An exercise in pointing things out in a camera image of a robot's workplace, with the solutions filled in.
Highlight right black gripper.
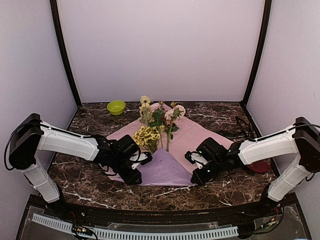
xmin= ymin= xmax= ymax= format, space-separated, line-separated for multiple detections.
xmin=191 ymin=157 xmax=224 ymax=187

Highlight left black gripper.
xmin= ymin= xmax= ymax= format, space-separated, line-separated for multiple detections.
xmin=110 ymin=155 xmax=142 ymax=186

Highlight pink carnation stem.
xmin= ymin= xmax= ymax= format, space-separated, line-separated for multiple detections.
xmin=164 ymin=101 xmax=186 ymax=152

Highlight pale yellow flower stem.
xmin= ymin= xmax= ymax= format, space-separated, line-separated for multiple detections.
xmin=138 ymin=95 xmax=165 ymax=151

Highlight small yellow flower bunch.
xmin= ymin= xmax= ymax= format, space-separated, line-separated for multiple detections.
xmin=132 ymin=126 xmax=161 ymax=154

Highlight pink rose stem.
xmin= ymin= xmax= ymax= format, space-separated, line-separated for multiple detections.
xmin=149 ymin=101 xmax=166 ymax=148

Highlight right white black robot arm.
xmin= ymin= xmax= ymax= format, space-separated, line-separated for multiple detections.
xmin=184 ymin=117 xmax=320 ymax=217

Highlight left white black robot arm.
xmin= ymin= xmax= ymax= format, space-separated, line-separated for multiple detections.
xmin=3 ymin=113 xmax=142 ymax=218

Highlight red floral pouch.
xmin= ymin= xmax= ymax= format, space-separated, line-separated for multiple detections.
xmin=246 ymin=159 xmax=272 ymax=173

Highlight green plastic bowl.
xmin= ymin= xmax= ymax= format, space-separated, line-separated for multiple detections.
xmin=107 ymin=100 xmax=126 ymax=116

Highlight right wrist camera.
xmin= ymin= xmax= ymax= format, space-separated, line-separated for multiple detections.
xmin=184 ymin=151 xmax=208 ymax=169

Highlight black front rail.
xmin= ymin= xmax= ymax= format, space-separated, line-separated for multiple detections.
xmin=28 ymin=194 xmax=284 ymax=226

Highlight black lanyard strap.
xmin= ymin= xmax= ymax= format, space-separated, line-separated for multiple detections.
xmin=218 ymin=116 xmax=258 ymax=138

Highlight white slotted cable duct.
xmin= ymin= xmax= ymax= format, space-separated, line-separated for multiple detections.
xmin=31 ymin=213 xmax=239 ymax=240

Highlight left black frame post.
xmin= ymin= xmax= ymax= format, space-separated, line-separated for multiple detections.
xmin=49 ymin=0 xmax=82 ymax=108

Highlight black frame post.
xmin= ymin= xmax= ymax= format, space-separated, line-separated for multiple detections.
xmin=240 ymin=0 xmax=272 ymax=108
xmin=49 ymin=0 xmax=82 ymax=108

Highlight right black frame post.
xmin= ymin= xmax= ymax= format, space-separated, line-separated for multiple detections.
xmin=240 ymin=0 xmax=272 ymax=108

